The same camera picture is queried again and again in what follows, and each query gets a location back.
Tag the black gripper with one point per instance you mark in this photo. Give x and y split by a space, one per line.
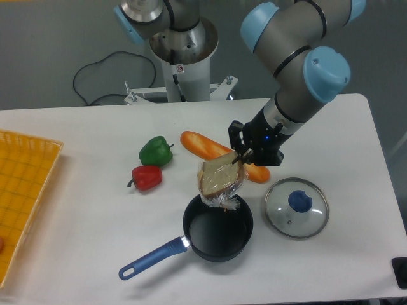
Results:
256 142

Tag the red bell pepper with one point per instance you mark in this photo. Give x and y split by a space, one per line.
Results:
146 177

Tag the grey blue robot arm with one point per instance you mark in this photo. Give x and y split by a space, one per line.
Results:
282 39

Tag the yellow plastic basket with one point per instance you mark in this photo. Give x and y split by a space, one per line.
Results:
27 163

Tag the orange baguette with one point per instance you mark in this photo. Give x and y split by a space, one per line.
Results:
208 149

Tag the glass lid blue knob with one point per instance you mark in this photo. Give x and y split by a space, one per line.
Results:
296 208

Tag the black pot blue handle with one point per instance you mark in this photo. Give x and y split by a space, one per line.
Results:
213 233

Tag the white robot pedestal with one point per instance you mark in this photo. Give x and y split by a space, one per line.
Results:
185 61

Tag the bagged toast slice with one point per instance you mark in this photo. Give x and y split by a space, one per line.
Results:
219 180

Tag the green bell pepper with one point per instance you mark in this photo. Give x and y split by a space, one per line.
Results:
156 152

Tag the black device at table edge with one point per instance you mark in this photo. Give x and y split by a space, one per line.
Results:
399 265

